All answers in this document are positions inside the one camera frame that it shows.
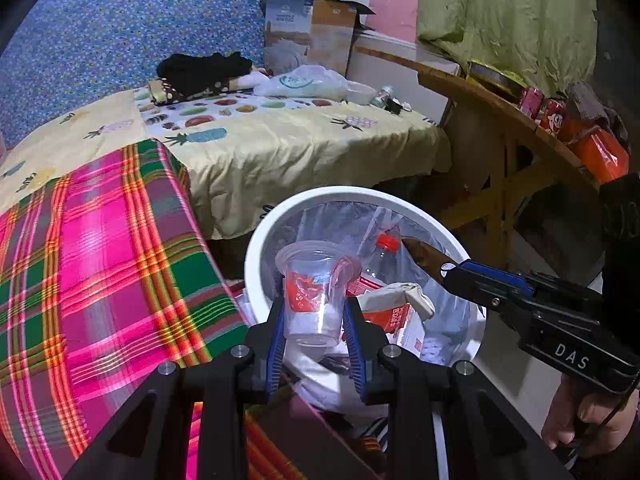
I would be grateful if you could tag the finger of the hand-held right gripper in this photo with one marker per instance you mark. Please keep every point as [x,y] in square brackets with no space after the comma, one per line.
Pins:
[490,300]
[500,279]

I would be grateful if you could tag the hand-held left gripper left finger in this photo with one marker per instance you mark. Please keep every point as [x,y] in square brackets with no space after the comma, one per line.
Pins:
[275,345]

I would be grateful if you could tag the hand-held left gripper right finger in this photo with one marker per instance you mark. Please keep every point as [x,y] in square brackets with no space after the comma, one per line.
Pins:
[352,350]

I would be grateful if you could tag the red white carton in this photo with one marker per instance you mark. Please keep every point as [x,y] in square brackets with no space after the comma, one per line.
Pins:
[395,322]

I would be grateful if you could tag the clear plastic cup red print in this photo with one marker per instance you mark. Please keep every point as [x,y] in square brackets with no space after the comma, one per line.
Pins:
[310,290]

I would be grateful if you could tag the white round trash bin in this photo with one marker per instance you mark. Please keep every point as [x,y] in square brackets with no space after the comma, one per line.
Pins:
[260,240]

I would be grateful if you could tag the clear plastic bottle red label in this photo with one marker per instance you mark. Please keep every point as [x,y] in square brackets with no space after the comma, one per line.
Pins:
[385,245]

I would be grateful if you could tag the clear plastic bin liner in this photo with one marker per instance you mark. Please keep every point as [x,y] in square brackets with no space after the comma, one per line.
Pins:
[340,220]

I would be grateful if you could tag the person's right hand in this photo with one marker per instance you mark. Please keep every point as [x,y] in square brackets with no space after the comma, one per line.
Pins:
[590,415]

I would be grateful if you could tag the orange red packet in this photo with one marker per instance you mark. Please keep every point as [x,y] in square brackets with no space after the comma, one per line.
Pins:
[600,152]

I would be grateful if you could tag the wooden table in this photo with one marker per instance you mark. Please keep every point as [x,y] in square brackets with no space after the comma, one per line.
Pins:
[500,110]

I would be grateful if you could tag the red can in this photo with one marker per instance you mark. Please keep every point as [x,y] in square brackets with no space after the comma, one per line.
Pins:
[531,100]
[551,116]

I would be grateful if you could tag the yellow pineapple print bedsheet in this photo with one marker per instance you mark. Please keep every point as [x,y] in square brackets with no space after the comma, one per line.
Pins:
[280,155]

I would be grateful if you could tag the pink green plaid tablecloth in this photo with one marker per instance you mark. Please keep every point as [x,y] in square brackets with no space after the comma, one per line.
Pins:
[100,260]

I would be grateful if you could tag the small black object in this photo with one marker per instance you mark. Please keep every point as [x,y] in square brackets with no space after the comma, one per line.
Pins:
[397,106]

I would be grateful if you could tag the round metal basin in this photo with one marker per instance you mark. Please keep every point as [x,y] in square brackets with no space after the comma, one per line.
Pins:
[495,77]

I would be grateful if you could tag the small green bottle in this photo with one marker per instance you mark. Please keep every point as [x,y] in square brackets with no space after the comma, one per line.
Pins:
[382,96]

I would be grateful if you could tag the clear plastic tub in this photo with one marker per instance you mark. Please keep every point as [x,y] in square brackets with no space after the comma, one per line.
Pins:
[360,94]

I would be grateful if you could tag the white plastic bag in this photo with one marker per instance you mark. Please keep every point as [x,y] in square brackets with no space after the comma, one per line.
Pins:
[300,85]

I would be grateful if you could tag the white cloth roll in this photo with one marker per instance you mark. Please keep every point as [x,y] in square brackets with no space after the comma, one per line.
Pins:
[252,79]

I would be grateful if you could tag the green curtain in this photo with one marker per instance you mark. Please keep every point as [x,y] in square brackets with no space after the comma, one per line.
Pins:
[505,10]

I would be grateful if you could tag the brown polka dot cloth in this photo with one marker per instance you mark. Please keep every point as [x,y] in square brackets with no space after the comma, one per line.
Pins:
[175,94]

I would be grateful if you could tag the black clothing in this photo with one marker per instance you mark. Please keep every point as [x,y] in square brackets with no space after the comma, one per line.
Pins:
[205,72]

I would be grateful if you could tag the open cardboard box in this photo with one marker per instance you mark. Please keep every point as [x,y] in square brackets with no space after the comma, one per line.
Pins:
[330,30]

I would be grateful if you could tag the blue floral headboard cloth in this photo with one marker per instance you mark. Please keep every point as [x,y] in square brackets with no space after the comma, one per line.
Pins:
[125,25]

